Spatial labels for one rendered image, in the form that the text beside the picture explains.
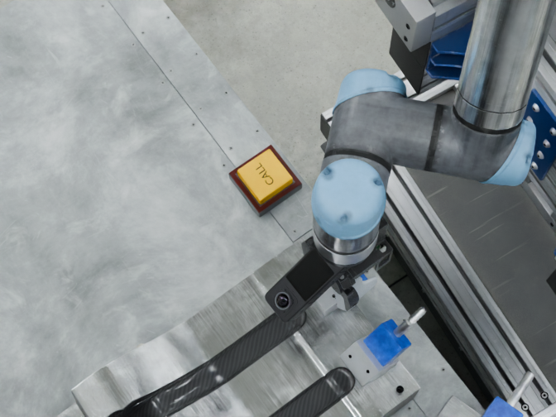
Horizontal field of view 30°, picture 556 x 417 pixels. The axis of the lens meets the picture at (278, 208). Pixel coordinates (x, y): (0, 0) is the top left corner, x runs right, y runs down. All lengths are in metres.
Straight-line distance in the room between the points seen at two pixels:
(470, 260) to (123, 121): 0.86
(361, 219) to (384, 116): 0.13
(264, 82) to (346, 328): 1.21
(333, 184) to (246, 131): 0.54
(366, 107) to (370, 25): 1.47
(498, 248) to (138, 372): 1.02
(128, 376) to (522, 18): 0.68
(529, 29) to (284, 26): 1.60
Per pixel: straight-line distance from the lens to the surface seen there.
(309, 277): 1.24
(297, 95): 2.50
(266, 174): 1.53
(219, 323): 1.42
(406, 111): 1.13
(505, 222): 2.20
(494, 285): 2.16
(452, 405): 1.44
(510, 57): 1.05
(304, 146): 2.45
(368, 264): 1.27
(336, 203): 1.07
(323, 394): 1.40
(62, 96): 1.66
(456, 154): 1.13
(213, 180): 1.57
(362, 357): 1.36
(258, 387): 1.40
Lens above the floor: 2.26
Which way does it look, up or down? 71 degrees down
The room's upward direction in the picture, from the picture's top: 5 degrees counter-clockwise
